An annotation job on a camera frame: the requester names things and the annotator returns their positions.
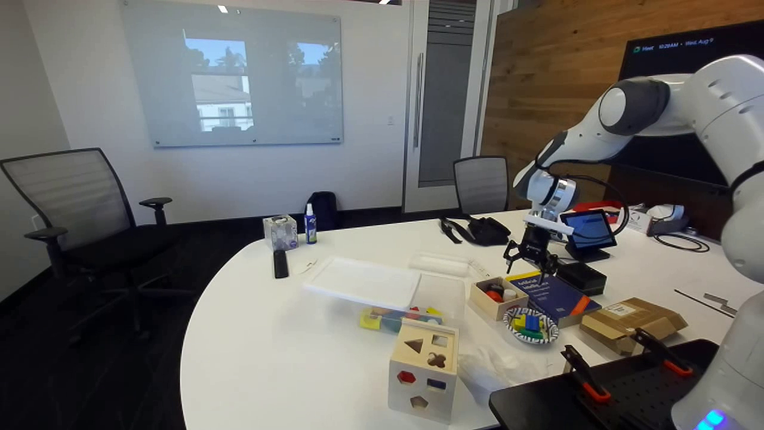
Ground black orange bar clamp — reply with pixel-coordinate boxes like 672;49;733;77
559;340;617;405
631;325;698;381

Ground wooden shape sorter toy box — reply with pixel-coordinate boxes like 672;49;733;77
387;319;463;425

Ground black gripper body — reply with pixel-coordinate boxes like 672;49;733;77
519;220;563;257

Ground clear plastic bin of blocks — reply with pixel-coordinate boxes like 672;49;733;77
357;270;474;335

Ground black mesh armrest office chair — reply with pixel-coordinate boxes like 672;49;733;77
0;145;195;346

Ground bowl of colourful toys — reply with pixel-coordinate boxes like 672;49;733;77
503;306;563;350

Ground small blue spray bottle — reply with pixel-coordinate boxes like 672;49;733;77
302;201;321;246

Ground blue book orange stripe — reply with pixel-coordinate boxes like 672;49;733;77
508;272;605;330

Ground black looped cable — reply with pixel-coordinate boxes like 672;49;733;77
654;228;714;256

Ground grey mesh office chair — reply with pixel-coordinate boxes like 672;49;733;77
450;153;513;217

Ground small open wooden tray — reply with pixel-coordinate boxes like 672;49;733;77
467;274;532;325

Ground black backpack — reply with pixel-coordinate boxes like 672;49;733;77
306;189;343;233

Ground red case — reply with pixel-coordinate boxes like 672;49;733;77
572;197;634;220

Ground glass wall whiteboard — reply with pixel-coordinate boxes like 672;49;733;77
118;0;346;153

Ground black tablet on stand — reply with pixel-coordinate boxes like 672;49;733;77
559;208;622;265

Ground clear tissue box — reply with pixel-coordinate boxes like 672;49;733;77
261;211;302;253

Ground black strap bag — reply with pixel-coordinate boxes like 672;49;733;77
438;211;513;249

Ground white grey desk device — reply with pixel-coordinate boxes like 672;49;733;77
642;201;694;238

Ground black wall monitor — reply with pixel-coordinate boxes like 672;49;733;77
612;19;764;190

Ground frosted glass door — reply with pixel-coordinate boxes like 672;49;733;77
401;0;503;217

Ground brown taped cardboard box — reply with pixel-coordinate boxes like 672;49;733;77
579;295;690;358

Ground black power box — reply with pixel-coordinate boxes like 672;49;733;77
554;259;612;299

